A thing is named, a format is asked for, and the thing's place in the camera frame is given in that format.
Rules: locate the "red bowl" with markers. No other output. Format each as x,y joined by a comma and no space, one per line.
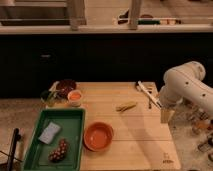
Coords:
98,136

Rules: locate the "small orange-filled white cup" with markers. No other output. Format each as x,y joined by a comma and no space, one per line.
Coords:
74,98

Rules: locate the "dark maroon bowl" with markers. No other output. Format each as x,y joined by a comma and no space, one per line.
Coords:
65,86

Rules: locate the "wooden post right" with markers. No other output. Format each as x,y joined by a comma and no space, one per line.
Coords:
134,13

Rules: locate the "wooden post left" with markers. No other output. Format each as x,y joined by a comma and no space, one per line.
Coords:
76,13

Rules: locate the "dark red grape bunch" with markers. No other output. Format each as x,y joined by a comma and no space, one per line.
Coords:
60,152

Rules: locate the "green vegetables dish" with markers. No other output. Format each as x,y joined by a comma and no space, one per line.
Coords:
49,98

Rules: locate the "black stand pole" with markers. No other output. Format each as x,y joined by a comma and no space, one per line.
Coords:
15,138

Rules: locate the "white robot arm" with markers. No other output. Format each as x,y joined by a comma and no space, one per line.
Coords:
185,81

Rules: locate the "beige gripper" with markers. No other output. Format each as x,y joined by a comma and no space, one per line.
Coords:
166,114

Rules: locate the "wooden post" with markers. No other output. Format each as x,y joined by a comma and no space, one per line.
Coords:
76,13
134,13

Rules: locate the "green plastic tray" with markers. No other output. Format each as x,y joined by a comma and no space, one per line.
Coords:
71,122

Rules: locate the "clutter on back shelf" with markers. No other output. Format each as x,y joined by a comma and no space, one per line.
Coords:
146,19

